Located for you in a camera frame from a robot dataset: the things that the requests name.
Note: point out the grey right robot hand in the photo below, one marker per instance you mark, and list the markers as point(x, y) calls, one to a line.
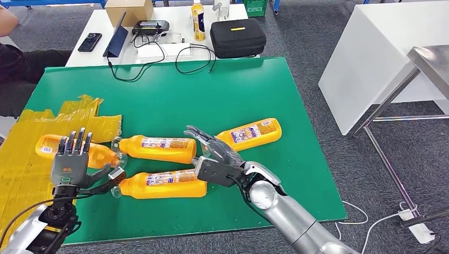
point(221, 150)

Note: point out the black smartphone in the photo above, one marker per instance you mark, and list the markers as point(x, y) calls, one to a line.
point(89, 42)

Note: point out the person's left forearm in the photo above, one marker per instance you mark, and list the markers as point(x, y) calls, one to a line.
point(7, 22)

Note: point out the white desk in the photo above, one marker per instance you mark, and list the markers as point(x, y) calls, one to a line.
point(372, 52)

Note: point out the white power strip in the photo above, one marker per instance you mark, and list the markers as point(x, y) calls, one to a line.
point(419, 233)

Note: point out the flat white box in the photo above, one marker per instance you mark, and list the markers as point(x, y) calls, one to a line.
point(150, 52)

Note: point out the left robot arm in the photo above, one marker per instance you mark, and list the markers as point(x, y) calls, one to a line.
point(21, 235)

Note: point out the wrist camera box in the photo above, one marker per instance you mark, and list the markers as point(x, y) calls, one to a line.
point(117, 174)
point(217, 173)

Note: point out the yellow drink bottle white cap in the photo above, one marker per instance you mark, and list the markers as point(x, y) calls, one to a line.
point(198, 22)

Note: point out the green plastic crate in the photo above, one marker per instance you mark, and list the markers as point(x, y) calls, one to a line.
point(255, 7)

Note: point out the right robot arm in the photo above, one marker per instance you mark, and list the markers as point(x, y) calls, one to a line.
point(291, 217)

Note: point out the stainless steel table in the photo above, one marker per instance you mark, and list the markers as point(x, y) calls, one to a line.
point(435, 61)

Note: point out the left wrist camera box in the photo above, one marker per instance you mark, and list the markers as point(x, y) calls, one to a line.
point(117, 174)

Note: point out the clear plastic hand cover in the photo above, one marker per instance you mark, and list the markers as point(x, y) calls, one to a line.
point(224, 152)

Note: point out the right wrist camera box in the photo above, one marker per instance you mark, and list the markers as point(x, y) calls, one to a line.
point(217, 173)

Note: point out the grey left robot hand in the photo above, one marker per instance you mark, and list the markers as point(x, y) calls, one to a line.
point(70, 168)

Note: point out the tablet in dark folio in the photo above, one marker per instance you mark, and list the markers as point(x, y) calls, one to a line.
point(117, 40)

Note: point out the brown cardboard box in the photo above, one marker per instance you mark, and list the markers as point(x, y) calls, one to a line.
point(129, 12)

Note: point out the orange plastic bottle clear cap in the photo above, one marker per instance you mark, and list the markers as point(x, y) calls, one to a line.
point(165, 150)
point(101, 156)
point(252, 135)
point(165, 189)

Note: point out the yellow plastic-wrapped flat sheet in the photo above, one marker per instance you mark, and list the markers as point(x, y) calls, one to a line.
point(28, 175)

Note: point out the black zip case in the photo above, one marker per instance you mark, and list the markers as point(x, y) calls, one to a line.
point(238, 38)

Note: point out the person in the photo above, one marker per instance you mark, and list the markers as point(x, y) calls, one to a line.
point(21, 66)

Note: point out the black handheld controller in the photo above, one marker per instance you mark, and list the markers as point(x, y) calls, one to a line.
point(151, 27)

